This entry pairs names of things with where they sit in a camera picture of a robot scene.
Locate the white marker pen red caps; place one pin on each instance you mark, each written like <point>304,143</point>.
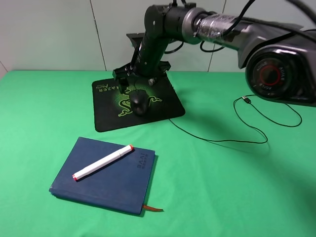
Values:
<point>102,162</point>

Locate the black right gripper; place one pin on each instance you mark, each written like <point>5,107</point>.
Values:
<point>163,23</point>

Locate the green tablecloth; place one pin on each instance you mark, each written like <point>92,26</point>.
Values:
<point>224,169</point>

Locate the black green mouse pad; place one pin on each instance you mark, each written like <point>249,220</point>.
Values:
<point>112,109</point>

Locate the black wired computer mouse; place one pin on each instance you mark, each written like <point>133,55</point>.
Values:
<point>140,102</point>

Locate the blue hardcover notebook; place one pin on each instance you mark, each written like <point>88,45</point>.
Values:
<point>121,185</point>

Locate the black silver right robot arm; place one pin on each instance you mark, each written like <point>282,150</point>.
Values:
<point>279,59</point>

